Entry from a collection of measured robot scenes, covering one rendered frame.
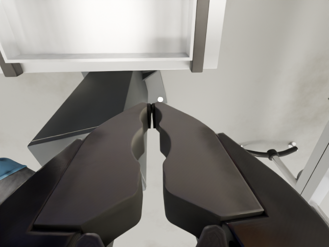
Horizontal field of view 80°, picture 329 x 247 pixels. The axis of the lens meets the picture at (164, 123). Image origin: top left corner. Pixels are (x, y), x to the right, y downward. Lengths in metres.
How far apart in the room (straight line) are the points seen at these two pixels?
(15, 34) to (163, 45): 0.21
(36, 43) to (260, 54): 1.23
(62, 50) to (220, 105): 1.20
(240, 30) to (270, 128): 0.78
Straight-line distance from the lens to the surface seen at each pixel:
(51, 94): 1.46
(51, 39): 0.36
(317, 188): 1.37
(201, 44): 0.32
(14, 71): 0.38
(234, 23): 1.30
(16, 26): 0.37
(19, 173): 0.44
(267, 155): 1.68
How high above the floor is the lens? 1.20
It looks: 58 degrees down
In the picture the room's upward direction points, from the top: 173 degrees clockwise
